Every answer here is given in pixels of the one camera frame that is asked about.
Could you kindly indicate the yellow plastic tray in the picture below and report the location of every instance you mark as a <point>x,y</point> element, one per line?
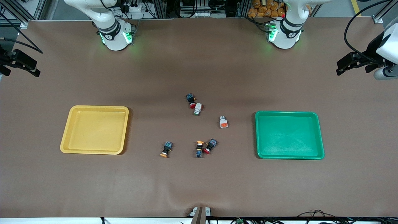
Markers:
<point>94,130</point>

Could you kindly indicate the red push button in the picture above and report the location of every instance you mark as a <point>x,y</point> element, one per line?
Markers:
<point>191,100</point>
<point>210,146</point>

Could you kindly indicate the yellow push button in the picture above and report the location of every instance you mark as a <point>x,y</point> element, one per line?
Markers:
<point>199,148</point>
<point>166,149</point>

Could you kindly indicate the green plastic tray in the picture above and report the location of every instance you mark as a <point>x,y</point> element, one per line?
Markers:
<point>289,137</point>

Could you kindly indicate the green button white body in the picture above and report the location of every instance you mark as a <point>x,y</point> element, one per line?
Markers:
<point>197,109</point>

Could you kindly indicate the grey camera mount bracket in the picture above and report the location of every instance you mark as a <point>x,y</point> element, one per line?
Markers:
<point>200,214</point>

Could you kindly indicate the brown table mat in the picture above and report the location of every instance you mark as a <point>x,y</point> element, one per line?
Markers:
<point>199,186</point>

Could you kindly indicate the white button orange base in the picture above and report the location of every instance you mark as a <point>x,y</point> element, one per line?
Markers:
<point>223,122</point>

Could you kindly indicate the white power strip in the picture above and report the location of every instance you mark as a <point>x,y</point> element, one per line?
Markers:
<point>135,7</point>

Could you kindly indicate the grey control box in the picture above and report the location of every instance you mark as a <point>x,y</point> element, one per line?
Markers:
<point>196,12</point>

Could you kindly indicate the bag of orange snacks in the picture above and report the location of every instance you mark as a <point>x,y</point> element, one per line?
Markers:
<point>264,9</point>

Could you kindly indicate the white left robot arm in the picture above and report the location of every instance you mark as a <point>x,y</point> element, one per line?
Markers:
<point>287,35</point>

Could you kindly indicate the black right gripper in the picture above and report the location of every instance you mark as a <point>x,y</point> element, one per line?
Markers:
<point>6,58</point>

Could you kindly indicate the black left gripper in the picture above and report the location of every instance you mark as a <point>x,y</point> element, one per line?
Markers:
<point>372,47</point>

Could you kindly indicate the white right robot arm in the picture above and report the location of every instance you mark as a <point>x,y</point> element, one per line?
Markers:
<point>112,31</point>

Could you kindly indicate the aluminium frame post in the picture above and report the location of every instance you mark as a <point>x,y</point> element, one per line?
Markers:
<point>18,12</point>
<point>381,14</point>

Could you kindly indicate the small green connector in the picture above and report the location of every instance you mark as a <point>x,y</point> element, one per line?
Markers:
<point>239,221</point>

